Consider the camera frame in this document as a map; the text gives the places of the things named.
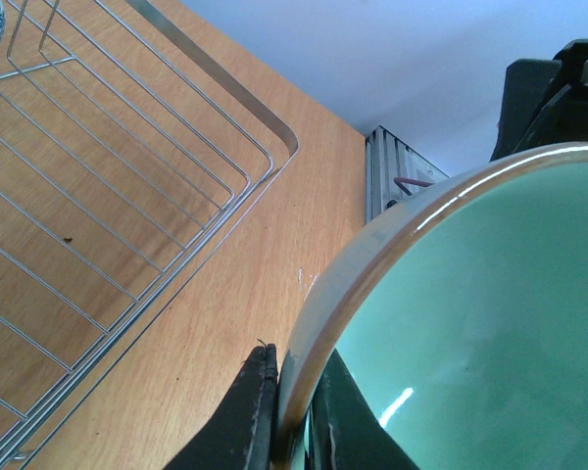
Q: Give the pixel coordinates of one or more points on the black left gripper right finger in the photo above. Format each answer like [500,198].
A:
[343,432]

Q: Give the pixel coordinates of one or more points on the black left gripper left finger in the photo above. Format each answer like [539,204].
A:
[238,434]

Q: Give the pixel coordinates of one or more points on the celadon green flower bowl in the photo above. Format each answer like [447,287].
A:
[462,315]

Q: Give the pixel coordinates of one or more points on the chrome wire dish rack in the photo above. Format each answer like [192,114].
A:
[128,154]

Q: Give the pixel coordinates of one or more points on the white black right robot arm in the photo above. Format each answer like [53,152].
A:
[544,101]

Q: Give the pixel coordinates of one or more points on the right aluminium corner post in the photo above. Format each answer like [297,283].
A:
[394,172]

